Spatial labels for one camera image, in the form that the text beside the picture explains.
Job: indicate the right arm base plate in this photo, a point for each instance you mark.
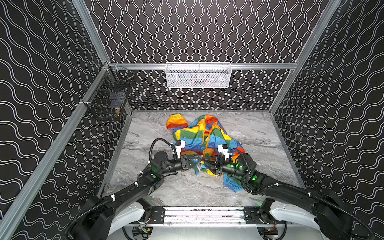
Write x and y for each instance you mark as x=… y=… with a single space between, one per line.
x=255 y=216

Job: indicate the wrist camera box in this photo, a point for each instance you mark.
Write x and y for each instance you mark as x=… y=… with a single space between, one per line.
x=179 y=145
x=224 y=151

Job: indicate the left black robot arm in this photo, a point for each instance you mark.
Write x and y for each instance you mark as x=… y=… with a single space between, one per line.
x=96 y=217

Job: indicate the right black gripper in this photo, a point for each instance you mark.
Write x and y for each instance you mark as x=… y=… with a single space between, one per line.
x=217 y=165

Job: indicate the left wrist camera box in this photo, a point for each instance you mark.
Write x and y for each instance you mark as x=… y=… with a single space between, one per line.
x=179 y=145

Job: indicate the brass object in basket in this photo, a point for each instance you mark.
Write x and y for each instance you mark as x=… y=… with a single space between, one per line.
x=117 y=112

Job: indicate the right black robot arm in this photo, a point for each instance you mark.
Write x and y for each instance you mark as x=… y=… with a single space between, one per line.
x=335 y=221

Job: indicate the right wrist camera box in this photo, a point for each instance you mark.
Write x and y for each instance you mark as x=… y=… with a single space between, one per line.
x=224 y=151

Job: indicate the white mesh wall basket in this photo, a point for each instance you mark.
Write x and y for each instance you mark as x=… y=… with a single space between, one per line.
x=198 y=75

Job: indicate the black wire wall basket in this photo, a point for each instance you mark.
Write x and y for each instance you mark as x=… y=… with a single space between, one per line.
x=112 y=92

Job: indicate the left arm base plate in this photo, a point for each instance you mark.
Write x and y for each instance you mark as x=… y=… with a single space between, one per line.
x=153 y=215

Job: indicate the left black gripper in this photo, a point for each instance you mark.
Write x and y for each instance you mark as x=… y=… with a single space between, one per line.
x=188 y=162

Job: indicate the aluminium front rail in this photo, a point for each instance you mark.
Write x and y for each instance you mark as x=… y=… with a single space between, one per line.
x=214 y=217

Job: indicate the rainbow striped jacket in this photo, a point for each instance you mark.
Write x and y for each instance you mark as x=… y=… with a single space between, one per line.
x=202 y=138

